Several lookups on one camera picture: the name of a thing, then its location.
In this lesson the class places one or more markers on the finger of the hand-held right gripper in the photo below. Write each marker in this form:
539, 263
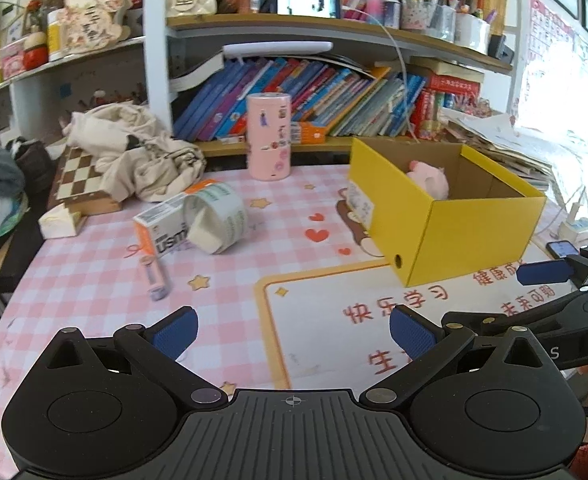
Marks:
543, 271
498, 321

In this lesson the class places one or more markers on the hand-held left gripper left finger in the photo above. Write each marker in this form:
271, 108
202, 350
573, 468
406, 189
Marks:
176, 332

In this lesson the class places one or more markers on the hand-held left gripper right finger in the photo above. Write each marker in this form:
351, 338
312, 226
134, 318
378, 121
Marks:
411, 332

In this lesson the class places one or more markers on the small purple tube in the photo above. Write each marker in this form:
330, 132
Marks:
153, 277

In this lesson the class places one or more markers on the yellow cardboard box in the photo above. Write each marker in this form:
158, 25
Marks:
468, 240

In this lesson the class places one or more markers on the orange white toothpaste box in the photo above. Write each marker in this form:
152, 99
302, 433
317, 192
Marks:
161, 232

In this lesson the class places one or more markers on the clear tape roll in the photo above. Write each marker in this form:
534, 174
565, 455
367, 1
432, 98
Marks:
224, 215

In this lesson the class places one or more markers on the pink plush pig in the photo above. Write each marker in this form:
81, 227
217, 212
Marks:
428, 177

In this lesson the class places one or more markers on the black smartphone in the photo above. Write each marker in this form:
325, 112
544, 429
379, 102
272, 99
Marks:
562, 249

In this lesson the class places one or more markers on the white yellow-bordered study mat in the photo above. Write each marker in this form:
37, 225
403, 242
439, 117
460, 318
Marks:
319, 305

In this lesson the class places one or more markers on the pink checked table mat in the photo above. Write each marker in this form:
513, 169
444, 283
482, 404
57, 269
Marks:
99, 270

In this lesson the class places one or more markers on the stack of papers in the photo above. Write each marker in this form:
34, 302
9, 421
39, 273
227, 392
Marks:
503, 145

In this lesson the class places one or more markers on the beige tissue box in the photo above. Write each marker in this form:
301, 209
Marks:
59, 222

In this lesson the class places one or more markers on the wooden chessboard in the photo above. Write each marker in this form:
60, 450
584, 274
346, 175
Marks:
79, 180

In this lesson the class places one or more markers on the beige cloth bag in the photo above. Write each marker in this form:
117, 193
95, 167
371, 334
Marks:
139, 150

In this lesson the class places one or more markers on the pink sticker-covered cylinder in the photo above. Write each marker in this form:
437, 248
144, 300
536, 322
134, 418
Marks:
269, 135

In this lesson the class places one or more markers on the dark brown bag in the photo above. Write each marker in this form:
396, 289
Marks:
34, 162

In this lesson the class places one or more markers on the small orange white box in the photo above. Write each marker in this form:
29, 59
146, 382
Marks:
310, 131

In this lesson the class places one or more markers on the small black box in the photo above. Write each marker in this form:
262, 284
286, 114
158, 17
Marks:
499, 47

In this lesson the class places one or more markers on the row of colourful books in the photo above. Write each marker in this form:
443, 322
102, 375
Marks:
353, 100

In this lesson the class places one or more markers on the white pen holder cup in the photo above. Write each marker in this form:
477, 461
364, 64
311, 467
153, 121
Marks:
472, 32

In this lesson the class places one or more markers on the white bookshelf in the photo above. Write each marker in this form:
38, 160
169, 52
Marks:
156, 60

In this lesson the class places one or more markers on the clear pen holder cup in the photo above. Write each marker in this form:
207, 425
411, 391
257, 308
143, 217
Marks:
426, 20

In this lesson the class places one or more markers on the white desk lamp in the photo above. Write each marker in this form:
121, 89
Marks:
279, 50

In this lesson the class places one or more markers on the red apple-shaped jar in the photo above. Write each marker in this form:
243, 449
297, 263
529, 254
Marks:
35, 52

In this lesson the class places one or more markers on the yellow bottle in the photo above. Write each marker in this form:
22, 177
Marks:
56, 35

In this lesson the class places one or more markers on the cream pig plush figurine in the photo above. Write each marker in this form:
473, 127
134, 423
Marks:
96, 15

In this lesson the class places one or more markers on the smartphone with lit screen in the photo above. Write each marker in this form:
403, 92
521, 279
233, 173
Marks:
306, 3

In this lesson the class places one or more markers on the pink wall calendar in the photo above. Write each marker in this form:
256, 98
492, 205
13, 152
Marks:
551, 35

